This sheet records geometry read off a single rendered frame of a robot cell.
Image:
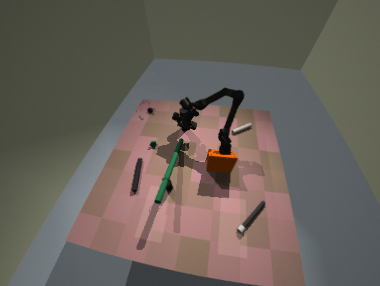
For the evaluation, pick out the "white cylindrical tube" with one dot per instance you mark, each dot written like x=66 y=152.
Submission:
x=242 y=128

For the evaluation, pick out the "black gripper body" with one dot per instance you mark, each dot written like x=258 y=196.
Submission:
x=176 y=117

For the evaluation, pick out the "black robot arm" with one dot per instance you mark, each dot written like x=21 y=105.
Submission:
x=237 y=95

